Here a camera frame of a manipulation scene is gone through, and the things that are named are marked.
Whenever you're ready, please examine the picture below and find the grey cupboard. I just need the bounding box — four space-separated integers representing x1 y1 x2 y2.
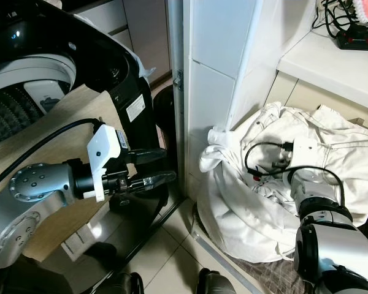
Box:
71 0 172 77

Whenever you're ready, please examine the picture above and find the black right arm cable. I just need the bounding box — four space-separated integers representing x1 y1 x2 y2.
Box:
243 141 345 190

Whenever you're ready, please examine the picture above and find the white denim jacket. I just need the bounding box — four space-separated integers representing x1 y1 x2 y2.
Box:
199 101 368 264

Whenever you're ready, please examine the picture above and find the metal cabinet hinge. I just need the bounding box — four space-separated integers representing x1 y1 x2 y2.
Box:
174 69 185 92

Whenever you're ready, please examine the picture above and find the white cabinet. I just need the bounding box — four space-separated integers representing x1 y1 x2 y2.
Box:
181 0 368 203

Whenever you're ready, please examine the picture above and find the pink and white item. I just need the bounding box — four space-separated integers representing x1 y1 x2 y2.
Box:
348 0 368 24

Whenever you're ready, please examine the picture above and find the black top-load washing machine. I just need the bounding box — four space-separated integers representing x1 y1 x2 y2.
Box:
0 0 178 294

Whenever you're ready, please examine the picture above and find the brown checkered cloth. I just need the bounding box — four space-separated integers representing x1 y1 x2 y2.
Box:
230 248 301 294

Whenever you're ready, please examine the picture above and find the white cloth label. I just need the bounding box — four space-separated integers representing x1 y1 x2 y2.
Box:
60 228 106 261

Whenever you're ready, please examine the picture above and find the black left robot foot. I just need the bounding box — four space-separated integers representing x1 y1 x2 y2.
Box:
86 271 145 294

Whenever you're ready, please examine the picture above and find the black cable bundle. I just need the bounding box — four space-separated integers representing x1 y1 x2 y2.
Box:
312 0 368 39

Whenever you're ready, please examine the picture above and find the metal floor rail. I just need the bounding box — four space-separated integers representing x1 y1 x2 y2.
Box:
191 230 264 294

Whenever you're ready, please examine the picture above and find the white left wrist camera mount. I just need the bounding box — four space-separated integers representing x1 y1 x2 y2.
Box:
86 126 129 202

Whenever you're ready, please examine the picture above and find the black right robot foot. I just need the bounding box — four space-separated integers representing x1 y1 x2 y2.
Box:
196 268 251 294

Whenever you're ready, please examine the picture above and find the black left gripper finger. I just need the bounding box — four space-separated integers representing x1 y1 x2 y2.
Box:
135 171 177 190
125 147 165 165

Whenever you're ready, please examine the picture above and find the black robot foot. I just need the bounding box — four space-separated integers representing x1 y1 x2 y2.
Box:
196 268 251 294
86 271 145 294

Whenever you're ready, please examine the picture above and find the beige cloth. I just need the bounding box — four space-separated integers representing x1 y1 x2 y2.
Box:
0 83 136 261

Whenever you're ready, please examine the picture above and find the black power strip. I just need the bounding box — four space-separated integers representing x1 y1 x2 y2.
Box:
334 28 368 52

